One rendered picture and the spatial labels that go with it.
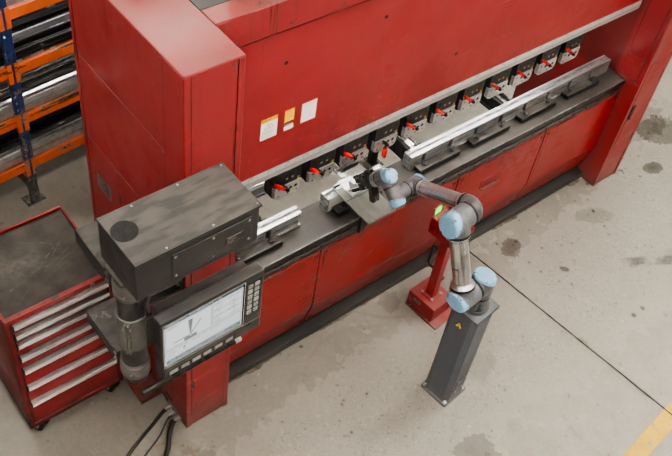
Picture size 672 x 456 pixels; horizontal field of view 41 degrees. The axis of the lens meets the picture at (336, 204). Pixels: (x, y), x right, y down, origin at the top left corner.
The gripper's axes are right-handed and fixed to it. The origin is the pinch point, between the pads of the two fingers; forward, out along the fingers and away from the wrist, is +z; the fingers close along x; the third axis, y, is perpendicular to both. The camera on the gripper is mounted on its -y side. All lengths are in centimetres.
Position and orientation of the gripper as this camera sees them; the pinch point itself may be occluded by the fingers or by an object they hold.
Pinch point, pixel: (355, 188)
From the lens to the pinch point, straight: 450.6
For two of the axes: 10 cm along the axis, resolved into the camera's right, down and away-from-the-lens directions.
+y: -3.9, -9.1, -1.0
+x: -7.8, 3.9, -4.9
